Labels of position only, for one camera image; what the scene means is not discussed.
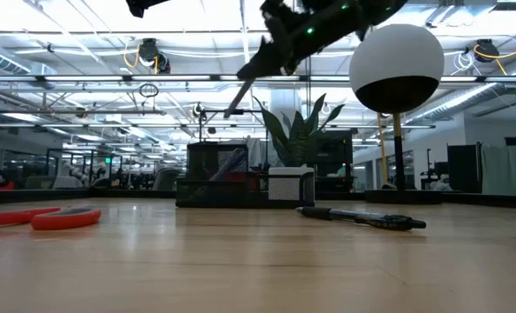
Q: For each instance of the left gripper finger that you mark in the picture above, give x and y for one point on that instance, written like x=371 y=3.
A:
x=140 y=6

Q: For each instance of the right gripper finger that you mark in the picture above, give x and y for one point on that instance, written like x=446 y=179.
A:
x=286 y=61
x=262 y=61

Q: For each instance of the grey marker with purple cap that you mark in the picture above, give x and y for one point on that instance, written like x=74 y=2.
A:
x=227 y=167

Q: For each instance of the black mesh desk organizer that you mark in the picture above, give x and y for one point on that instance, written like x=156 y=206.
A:
x=206 y=193

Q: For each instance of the black ballpoint pen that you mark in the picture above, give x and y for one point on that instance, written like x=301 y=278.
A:
x=362 y=217

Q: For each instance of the blue and grey office chair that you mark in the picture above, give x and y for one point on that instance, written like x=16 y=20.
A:
x=167 y=180

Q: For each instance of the white globe lamp black base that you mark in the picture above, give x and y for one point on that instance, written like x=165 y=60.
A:
x=394 y=56

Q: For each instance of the snake plant in white pot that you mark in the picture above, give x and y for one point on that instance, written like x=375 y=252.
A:
x=299 y=139

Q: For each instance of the black cabinet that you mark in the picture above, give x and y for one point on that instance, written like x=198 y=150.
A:
x=464 y=169
x=334 y=152

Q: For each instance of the white screen panel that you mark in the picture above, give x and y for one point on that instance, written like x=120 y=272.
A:
x=507 y=169

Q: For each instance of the black metal table frame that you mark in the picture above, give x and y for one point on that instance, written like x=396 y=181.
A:
x=45 y=196

